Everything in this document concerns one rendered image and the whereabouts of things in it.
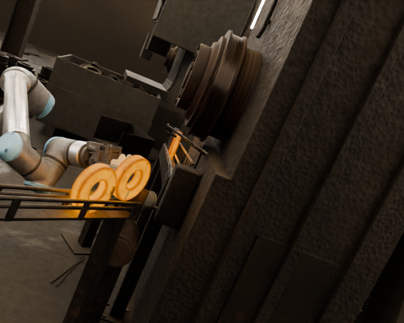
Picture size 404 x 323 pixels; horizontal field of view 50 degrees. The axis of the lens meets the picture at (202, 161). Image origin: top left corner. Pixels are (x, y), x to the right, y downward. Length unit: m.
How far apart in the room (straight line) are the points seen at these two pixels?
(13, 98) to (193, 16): 2.94
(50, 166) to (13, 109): 0.26
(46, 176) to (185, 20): 3.13
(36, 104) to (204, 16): 2.74
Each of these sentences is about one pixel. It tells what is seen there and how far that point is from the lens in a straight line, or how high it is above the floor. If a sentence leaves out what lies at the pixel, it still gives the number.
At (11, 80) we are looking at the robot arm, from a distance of 1.90.
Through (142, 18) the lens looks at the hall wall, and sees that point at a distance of 11.92.
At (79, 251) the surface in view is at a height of 0.01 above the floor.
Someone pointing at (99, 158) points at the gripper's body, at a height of 0.76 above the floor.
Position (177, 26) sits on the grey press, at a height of 1.43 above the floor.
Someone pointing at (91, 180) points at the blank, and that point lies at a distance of 1.28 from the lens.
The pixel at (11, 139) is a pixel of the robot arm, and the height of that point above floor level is 0.73.
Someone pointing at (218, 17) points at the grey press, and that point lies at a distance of 4.51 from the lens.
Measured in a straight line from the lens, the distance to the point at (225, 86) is 1.65.
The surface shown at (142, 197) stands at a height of 0.69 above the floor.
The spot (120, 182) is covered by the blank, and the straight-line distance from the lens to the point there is 1.38.
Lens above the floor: 1.17
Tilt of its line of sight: 11 degrees down
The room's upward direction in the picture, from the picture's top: 24 degrees clockwise
